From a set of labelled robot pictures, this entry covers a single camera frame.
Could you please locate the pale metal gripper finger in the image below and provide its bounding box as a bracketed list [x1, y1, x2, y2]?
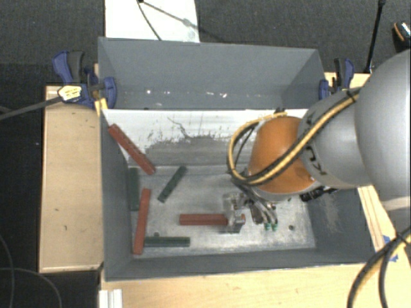
[222, 192, 247, 218]
[227, 216, 246, 234]

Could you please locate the red-brown block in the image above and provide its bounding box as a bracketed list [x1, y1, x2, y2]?
[107, 123, 157, 176]
[179, 213, 247, 227]
[132, 188, 152, 256]

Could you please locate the pale wood flat board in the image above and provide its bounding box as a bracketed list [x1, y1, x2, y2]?
[39, 85, 105, 274]

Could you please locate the dark green flat block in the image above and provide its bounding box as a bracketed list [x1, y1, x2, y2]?
[157, 166, 188, 204]
[128, 167, 141, 212]
[143, 236, 191, 248]

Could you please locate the grey metal bin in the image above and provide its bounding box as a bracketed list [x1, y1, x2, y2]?
[97, 37, 376, 282]

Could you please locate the black cylinder on white bracket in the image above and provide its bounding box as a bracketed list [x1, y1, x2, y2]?
[299, 186, 339, 202]

